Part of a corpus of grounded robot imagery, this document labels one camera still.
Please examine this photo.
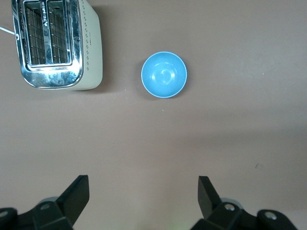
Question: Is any blue bowl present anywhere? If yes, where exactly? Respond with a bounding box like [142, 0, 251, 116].
[141, 51, 188, 99]

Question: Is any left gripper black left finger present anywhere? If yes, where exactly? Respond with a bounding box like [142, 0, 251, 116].
[0, 175, 90, 230]

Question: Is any beige chrome two-slot toaster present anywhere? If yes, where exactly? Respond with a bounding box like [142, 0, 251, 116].
[11, 0, 103, 91]

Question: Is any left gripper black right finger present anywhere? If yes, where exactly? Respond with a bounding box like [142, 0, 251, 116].
[190, 176, 298, 230]

